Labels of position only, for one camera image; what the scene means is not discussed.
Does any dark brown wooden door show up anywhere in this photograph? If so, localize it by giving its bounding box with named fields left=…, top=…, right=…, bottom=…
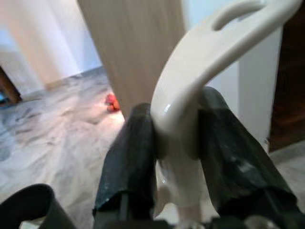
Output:
left=269, top=14, right=305, bottom=153

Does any red tray with oranges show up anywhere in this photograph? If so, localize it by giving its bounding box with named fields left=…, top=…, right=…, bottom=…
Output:
left=104, top=93, right=121, bottom=113

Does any black plastic bucket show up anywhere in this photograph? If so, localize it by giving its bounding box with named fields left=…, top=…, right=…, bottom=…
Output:
left=0, top=183, right=75, bottom=229

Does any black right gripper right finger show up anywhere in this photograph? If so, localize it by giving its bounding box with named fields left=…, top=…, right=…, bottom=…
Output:
left=190, top=86, right=300, bottom=214

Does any beige plastic dustpan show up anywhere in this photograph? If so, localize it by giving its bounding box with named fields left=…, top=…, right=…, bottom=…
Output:
left=152, top=0, right=301, bottom=229

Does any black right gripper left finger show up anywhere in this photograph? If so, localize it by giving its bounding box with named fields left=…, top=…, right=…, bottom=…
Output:
left=92, top=102, right=158, bottom=215

